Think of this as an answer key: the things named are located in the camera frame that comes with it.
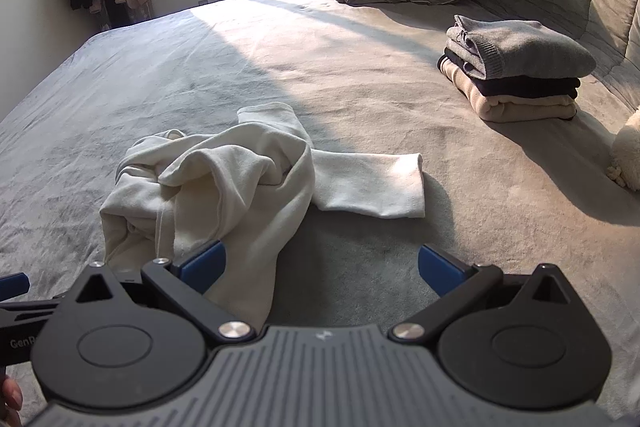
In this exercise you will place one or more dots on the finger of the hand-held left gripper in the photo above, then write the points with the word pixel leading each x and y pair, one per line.
pixel 12 287

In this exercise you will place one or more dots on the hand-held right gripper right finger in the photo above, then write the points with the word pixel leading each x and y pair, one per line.
pixel 440 267

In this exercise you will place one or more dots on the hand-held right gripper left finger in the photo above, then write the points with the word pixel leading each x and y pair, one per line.
pixel 202 264

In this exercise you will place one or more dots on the white long-sleeve shirt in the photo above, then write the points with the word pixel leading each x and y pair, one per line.
pixel 240 187

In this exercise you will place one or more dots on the person's left hand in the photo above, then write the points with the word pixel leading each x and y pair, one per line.
pixel 10 396

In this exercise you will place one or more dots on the folded beige garment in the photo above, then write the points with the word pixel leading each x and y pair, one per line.
pixel 515 109

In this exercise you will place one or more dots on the folded dark garment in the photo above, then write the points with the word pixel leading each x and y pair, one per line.
pixel 525 87

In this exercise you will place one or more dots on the bed with grey sheet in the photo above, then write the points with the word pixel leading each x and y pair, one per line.
pixel 300 72

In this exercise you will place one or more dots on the white plush toy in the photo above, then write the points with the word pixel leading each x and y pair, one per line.
pixel 627 152

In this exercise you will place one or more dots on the folded grey sweater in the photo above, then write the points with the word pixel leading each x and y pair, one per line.
pixel 530 47

